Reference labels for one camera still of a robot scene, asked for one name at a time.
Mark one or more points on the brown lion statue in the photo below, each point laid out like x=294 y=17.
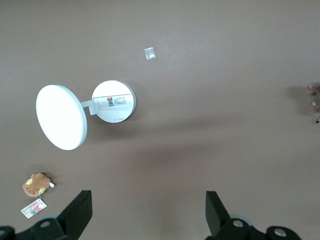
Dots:
x=318 y=93

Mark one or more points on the white round desk lamp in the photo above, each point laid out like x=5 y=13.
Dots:
x=60 y=117

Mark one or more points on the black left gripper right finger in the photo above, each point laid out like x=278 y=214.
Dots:
x=217 y=220

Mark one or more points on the small clear plastic bag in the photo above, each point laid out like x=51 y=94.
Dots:
x=150 y=53

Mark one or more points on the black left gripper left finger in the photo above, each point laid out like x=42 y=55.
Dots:
x=72 y=217

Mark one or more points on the brown felt table cover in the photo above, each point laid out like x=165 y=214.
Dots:
x=175 y=150

